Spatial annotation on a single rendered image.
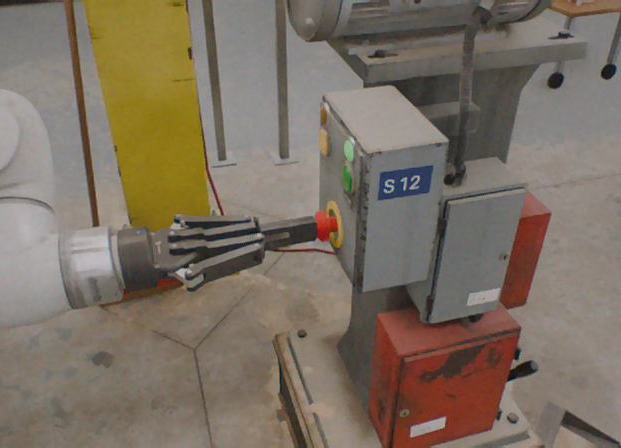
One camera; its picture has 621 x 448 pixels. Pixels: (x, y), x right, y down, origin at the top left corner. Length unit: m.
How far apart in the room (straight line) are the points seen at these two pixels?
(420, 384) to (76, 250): 0.69
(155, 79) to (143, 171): 0.31
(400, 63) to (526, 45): 0.20
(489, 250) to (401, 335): 0.23
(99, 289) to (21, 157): 0.17
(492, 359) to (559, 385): 0.79
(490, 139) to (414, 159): 0.39
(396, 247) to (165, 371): 1.30
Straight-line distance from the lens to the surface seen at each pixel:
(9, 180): 0.74
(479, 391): 1.26
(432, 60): 0.89
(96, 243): 0.70
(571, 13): 3.70
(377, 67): 0.85
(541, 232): 1.21
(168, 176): 2.00
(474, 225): 0.97
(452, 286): 1.03
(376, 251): 0.70
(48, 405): 1.93
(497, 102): 1.00
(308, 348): 1.53
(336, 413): 1.41
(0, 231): 0.72
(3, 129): 0.74
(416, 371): 1.12
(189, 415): 1.80
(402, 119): 0.70
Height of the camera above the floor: 1.42
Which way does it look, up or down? 36 degrees down
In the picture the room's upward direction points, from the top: straight up
